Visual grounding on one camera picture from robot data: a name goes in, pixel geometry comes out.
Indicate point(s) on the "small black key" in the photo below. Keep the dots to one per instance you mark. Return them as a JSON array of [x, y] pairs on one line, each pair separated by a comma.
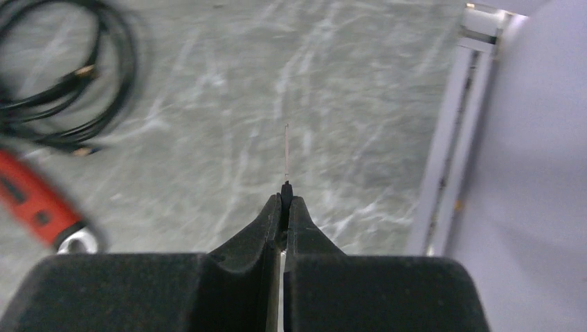
[[286, 189]]

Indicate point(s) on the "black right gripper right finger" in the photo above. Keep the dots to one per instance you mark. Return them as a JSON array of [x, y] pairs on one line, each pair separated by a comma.
[[328, 290]]

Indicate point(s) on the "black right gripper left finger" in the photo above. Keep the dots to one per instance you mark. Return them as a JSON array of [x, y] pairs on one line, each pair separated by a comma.
[[233, 288]]

